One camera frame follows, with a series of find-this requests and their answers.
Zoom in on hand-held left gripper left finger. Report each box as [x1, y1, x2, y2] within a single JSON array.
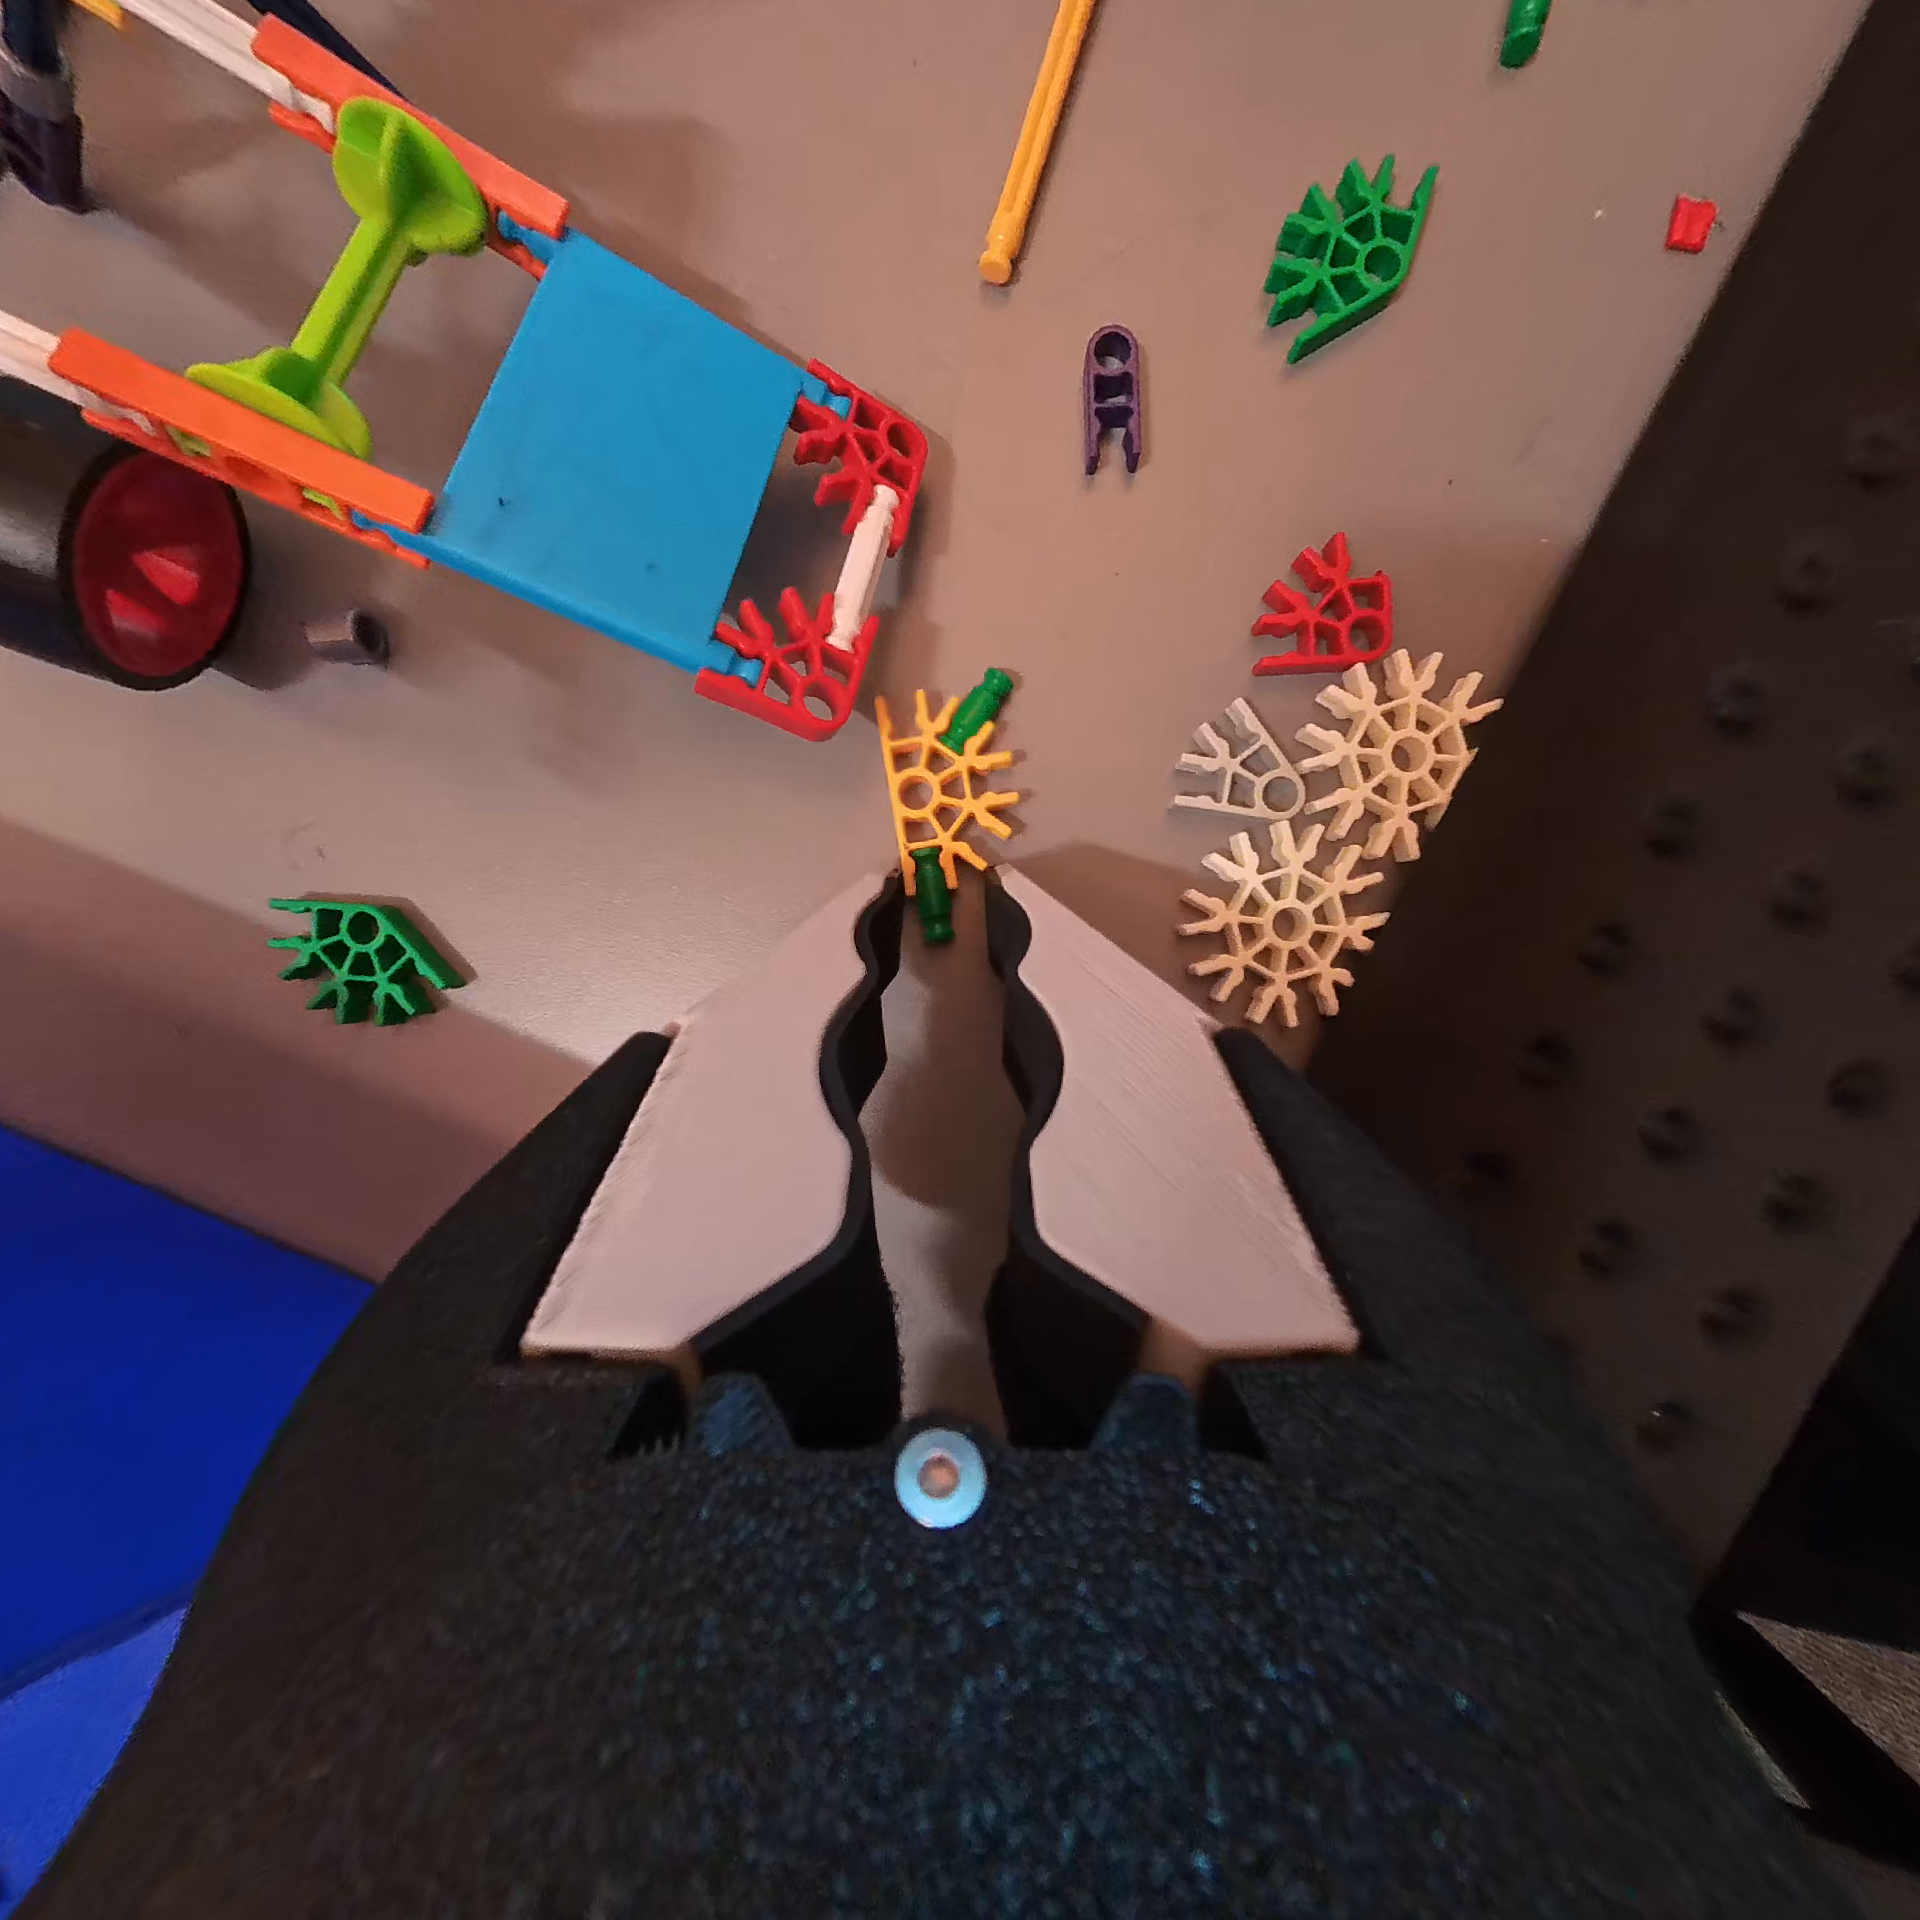
[[520, 870, 906, 1450]]

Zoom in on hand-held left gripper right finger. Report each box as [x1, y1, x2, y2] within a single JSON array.
[[982, 864, 1364, 1450]]

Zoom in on orange fan connector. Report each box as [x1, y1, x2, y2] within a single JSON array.
[[873, 690, 1021, 878]]

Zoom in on colourful construction toy plane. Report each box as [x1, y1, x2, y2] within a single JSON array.
[[0, 0, 932, 742]]

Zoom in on purple plastic clip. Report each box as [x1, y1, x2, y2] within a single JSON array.
[[1079, 323, 1146, 479]]

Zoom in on yellow plastic rod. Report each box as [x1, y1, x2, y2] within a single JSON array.
[[979, 0, 1101, 288]]

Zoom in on white snowflake connector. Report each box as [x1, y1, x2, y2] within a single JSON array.
[[1177, 819, 1392, 1031], [1295, 648, 1504, 866]]

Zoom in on green fan connector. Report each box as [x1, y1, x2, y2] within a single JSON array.
[[1263, 155, 1439, 365], [268, 898, 470, 1028]]

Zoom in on pale grey snowflake connector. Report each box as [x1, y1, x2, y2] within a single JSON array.
[[1171, 697, 1307, 825]]

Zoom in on red fan connector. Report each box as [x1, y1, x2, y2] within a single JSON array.
[[1251, 533, 1394, 677]]

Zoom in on blue plastic bin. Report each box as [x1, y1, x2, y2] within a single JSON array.
[[0, 1126, 376, 1878]]

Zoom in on black perforated pad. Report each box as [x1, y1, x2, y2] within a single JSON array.
[[1306, 0, 1920, 1863]]

